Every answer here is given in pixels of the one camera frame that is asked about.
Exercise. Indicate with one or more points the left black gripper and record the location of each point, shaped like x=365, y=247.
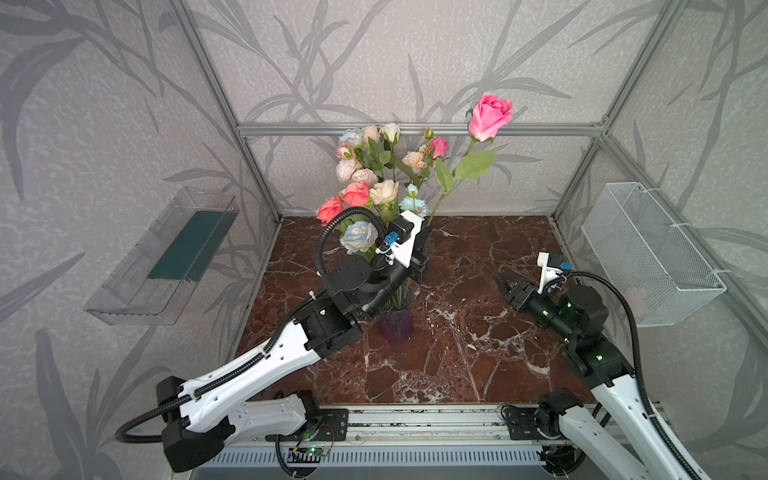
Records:
x=417, y=261

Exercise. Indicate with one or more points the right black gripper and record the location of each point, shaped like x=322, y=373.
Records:
x=522, y=294

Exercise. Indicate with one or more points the blue purple glass vase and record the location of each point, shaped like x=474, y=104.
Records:
x=396, y=324

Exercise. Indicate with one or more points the light blue peony spray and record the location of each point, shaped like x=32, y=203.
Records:
x=412, y=203

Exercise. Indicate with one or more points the coral pink rose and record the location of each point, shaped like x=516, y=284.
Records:
x=330, y=209
x=356, y=194

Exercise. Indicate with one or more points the magenta pink rose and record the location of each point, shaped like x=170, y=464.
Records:
x=438, y=147

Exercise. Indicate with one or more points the cream peach rose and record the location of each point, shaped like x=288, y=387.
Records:
x=371, y=133

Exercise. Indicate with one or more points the pale pink peony spray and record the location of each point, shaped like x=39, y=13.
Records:
x=351, y=171

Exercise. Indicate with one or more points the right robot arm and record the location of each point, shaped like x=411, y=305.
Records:
x=631, y=440

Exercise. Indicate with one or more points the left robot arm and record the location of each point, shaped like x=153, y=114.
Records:
x=196, y=419

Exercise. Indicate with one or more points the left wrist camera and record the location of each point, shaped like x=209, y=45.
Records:
x=400, y=238

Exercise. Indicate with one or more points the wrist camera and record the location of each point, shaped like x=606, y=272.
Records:
x=400, y=238
x=555, y=270

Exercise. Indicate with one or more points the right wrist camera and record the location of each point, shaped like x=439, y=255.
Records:
x=555, y=270

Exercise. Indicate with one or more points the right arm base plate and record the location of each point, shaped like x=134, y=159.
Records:
x=520, y=422

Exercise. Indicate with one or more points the white wire mesh basket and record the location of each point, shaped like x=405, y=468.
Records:
x=648, y=257

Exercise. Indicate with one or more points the aluminium frame rail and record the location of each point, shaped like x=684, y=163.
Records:
x=257, y=129

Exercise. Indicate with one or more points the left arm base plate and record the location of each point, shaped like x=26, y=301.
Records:
x=326, y=425

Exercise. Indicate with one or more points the clear plastic wall tray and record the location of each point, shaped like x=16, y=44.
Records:
x=152, y=285

